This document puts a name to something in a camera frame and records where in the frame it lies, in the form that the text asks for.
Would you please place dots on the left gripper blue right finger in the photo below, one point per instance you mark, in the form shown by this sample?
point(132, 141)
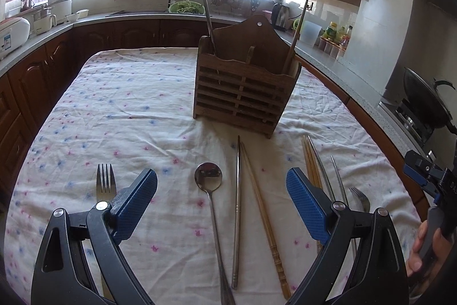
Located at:
point(378, 274)

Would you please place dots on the black electric kettle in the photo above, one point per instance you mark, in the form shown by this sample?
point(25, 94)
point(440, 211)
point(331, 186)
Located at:
point(280, 16)

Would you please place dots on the white plastic pitcher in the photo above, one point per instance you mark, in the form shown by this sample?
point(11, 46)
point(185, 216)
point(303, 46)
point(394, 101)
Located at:
point(309, 33)

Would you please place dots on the gas stove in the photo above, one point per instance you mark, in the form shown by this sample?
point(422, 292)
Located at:
point(405, 117)

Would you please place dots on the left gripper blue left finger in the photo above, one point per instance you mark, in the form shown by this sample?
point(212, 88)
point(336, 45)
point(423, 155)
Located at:
point(62, 274)

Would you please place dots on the green vegetable colander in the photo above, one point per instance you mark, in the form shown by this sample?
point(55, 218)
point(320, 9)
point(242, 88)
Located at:
point(187, 7)

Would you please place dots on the lower wooden cabinets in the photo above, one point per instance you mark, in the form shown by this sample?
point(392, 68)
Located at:
point(32, 86)

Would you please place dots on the white blender jug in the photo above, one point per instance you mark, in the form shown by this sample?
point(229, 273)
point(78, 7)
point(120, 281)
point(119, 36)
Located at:
point(44, 20)

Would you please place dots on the wooden chopstick pair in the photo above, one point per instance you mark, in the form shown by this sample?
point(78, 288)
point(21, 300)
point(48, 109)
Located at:
point(310, 161)

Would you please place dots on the white rice cooker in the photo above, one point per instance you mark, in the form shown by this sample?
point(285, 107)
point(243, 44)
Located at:
point(13, 34)

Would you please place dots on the black wok on stove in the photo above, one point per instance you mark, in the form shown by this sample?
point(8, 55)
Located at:
point(426, 102)

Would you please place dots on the steel chopstick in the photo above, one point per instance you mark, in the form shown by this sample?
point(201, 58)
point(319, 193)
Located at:
point(235, 262)
point(323, 171)
point(209, 25)

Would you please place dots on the steel fork on left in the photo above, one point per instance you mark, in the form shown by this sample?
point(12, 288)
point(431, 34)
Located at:
point(105, 183)

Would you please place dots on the wooden chopstick in holder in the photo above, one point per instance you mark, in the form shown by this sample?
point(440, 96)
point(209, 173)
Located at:
point(296, 37)

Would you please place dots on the wooden utensil holder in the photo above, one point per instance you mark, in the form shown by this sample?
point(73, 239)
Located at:
point(245, 76)

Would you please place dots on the steel chopstick in holder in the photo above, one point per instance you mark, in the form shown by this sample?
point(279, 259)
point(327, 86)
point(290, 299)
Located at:
point(209, 25)

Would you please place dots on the white electric pot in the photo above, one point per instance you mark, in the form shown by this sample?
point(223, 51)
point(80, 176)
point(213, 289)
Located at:
point(61, 9)

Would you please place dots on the green mug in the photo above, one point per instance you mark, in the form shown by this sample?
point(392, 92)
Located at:
point(297, 25)

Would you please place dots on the floral white tablecloth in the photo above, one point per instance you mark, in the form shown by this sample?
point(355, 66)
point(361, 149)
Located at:
point(133, 108)

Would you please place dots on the yellow oil bottle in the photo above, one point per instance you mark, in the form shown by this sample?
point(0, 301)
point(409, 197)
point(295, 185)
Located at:
point(330, 32)

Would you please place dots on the steel spoon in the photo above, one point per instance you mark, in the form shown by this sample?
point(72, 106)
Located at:
point(208, 178)

